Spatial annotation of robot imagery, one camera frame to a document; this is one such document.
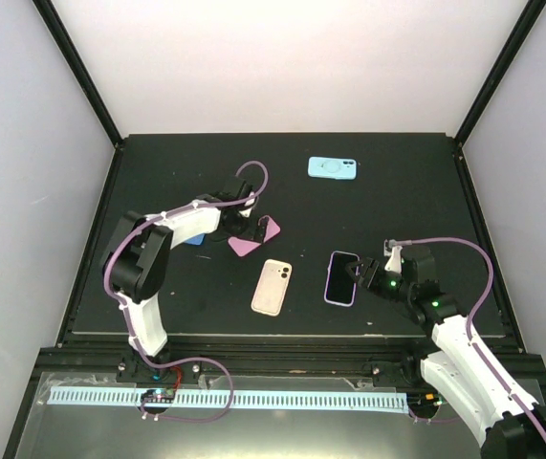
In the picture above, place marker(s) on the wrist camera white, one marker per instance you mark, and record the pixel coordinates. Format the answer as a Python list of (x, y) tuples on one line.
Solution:
[(247, 207), (392, 250)]

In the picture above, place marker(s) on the white slotted cable duct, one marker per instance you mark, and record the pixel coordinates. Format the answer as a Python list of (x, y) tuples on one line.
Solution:
[(238, 399)]

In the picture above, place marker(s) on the lavender phone case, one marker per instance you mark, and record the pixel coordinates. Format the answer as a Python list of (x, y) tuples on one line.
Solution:
[(326, 287)]

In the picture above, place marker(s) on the left black frame post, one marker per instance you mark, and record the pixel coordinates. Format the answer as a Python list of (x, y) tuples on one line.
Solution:
[(52, 20)]

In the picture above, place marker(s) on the right black frame post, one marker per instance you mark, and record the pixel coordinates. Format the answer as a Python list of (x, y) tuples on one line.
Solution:
[(513, 44)]

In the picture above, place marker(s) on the light blue phone case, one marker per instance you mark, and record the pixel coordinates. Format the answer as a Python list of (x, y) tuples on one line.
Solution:
[(332, 168)]

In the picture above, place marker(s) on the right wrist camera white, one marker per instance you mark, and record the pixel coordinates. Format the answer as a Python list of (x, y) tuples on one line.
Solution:
[(392, 250)]

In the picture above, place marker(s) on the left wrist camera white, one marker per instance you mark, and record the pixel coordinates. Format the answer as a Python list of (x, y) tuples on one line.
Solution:
[(247, 207)]

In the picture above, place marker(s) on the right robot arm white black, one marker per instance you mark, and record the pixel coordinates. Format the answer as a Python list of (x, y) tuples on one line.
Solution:
[(505, 420)]

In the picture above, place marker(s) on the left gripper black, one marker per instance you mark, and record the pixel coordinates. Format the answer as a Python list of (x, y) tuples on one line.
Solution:
[(251, 231)]

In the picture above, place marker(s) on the pink phone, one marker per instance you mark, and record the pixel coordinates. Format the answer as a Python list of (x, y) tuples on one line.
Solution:
[(266, 230)]

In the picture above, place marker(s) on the blue phone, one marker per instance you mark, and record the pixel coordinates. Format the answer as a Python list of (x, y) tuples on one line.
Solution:
[(197, 240)]

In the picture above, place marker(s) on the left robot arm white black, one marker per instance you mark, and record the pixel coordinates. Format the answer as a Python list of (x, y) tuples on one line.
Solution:
[(135, 262)]

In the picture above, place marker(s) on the black frame post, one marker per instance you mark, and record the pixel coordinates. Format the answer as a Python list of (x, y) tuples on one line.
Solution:
[(513, 44), (52, 20)]

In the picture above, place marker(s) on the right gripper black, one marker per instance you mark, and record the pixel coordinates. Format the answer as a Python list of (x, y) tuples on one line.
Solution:
[(374, 278)]

